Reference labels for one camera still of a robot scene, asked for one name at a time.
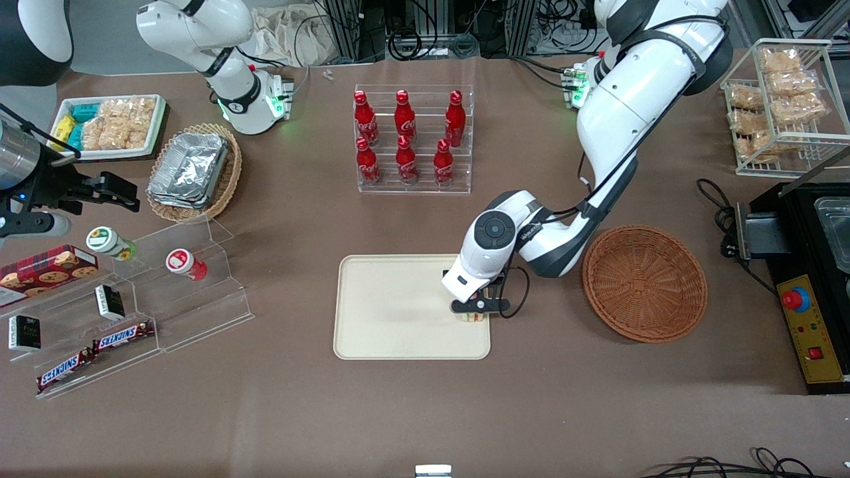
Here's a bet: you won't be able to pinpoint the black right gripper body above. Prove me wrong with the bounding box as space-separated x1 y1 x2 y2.
13 154 86 214

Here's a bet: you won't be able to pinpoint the white snack tray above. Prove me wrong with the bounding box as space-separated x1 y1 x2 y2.
48 94 168 162

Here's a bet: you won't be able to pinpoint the beige rectangular tray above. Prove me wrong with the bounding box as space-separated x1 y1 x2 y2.
333 254 491 360

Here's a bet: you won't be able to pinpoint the light oval wicker basket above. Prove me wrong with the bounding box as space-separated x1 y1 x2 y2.
146 123 243 224

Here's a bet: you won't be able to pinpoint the brown round wicker basket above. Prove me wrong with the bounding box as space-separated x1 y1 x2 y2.
582 226 708 344

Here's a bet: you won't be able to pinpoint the green lidded drink cup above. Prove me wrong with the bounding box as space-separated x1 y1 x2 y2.
86 226 137 261

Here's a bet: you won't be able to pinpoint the clear rice cracker bag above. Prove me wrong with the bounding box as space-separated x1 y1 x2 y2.
81 118 131 151
98 98 135 124
129 98 157 150

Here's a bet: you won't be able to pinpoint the stacked aluminium foil containers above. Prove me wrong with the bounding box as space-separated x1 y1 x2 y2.
147 131 230 210

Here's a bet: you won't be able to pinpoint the red cookie box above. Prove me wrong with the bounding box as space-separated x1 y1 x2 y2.
0 244 99 307

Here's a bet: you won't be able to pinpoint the small black chocolate box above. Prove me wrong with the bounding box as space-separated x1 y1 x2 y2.
8 316 42 351
95 285 126 321

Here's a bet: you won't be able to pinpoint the red lidded drink cup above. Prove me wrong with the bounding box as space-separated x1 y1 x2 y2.
166 249 208 281

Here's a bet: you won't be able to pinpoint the Snickers chocolate bar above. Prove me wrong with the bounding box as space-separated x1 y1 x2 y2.
91 321 155 353
37 350 94 392

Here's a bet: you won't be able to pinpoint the red cola bottle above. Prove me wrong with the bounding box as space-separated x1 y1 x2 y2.
445 90 467 148
354 91 380 147
434 139 456 188
394 90 417 143
396 135 419 185
356 137 383 187

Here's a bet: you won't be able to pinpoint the clear acrylic stepped display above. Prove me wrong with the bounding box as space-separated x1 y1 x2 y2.
0 216 255 400

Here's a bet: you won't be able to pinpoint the clear acrylic bottle rack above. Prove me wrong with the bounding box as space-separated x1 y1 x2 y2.
354 84 475 195

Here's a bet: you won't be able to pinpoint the beige crumpled cloth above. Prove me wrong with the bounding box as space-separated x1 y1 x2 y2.
251 5 333 67

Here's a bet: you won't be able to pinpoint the bagged fried snack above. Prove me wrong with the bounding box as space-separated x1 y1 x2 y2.
728 108 774 133
772 93 829 125
737 129 788 164
759 48 806 74
727 85 766 112
766 70 821 98

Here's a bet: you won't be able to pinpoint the black appliance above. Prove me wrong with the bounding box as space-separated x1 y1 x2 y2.
750 147 850 396

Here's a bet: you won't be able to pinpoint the yellow control panel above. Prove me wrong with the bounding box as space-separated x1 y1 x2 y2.
777 274 849 386

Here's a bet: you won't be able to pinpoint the clear plastic container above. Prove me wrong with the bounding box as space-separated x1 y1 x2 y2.
813 197 850 273

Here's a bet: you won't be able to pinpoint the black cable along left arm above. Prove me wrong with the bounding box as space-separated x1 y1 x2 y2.
501 17 731 319

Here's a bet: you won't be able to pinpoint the black left arm base cables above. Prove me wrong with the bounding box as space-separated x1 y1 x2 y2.
511 56 575 90

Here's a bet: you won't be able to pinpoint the black appliance cable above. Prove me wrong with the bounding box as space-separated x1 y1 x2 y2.
696 178 778 296

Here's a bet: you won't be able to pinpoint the black background cable bundle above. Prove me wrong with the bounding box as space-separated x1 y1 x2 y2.
385 0 512 60

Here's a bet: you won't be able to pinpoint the aluminium frame profile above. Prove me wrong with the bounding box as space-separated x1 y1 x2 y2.
508 0 539 57
322 0 386 62

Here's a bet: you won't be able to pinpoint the grey metal bracket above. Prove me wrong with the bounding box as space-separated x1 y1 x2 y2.
734 202 791 260

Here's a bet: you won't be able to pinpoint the black coiled floor cable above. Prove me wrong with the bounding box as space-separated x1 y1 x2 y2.
641 447 821 478

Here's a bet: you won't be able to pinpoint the white wire rack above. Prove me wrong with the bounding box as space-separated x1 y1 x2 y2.
721 39 850 178

